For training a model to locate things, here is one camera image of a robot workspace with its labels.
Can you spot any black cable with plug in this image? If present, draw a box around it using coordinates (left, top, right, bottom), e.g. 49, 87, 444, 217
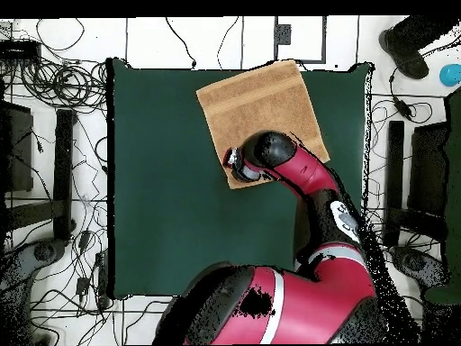
165, 16, 197, 69

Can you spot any grey rectangular frame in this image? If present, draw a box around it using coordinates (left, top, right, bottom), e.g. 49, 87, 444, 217
273, 15, 328, 65

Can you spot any black cable coil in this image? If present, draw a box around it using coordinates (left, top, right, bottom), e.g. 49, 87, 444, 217
19, 59, 109, 109

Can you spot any blue round object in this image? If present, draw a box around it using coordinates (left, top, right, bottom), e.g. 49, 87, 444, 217
438, 63, 461, 87

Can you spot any black electronics box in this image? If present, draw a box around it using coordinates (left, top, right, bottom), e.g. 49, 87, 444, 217
0, 40, 42, 60

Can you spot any black flat panel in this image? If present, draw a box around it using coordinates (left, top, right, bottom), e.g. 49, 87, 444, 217
0, 100, 34, 194
408, 122, 449, 217

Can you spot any dark green table cloth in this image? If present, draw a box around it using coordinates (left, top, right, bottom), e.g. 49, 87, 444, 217
106, 57, 374, 300

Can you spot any dark green fabric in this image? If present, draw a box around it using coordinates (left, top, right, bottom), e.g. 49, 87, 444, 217
424, 86, 461, 307

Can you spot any person's foot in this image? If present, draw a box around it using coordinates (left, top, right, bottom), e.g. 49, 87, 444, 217
378, 15, 461, 80

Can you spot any small grey box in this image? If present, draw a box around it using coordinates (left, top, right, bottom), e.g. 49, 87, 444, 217
276, 23, 292, 46

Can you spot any black T-shaped stand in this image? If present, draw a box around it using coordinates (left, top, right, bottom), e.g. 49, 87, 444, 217
383, 120, 447, 248
3, 108, 77, 241

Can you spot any black cable with adapter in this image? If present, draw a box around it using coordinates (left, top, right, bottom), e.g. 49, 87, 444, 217
389, 35, 461, 122

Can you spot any dark tripod base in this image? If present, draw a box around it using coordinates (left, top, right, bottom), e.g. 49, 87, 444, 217
390, 246, 449, 289
0, 239, 68, 289

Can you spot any tan terry towel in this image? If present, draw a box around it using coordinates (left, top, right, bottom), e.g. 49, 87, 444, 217
195, 59, 331, 190

